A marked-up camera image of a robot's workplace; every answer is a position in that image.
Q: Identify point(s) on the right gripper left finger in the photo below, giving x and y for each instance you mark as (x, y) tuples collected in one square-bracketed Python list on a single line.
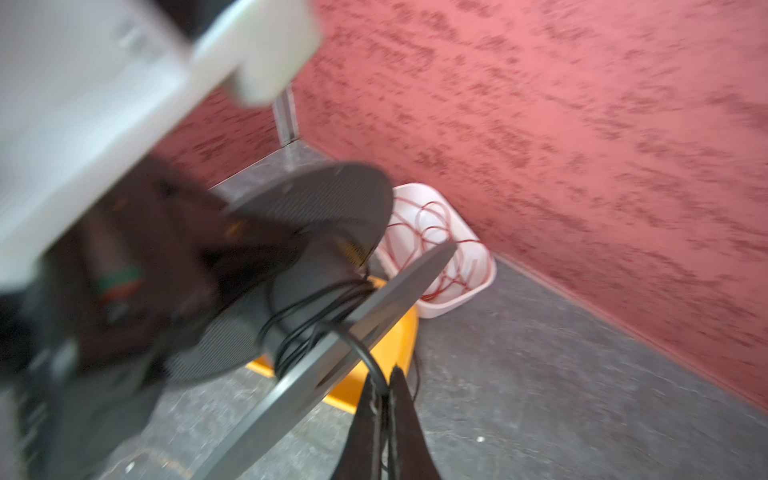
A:
[(361, 458)]

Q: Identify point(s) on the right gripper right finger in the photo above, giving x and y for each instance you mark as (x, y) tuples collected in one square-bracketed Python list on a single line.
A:
[(408, 454)]

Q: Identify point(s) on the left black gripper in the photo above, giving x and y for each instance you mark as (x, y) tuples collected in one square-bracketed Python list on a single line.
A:
[(137, 279)]

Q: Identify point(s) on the dark grey cable spool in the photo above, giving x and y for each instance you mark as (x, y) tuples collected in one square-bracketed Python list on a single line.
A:
[(339, 213)]

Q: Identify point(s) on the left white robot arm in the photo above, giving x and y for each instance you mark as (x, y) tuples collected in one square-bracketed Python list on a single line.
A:
[(88, 88)]

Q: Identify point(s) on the yellow plastic tray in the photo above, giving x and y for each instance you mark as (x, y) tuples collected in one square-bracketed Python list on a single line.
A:
[(323, 341)]

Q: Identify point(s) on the left aluminium corner post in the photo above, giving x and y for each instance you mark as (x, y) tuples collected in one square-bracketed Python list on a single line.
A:
[(285, 119)]

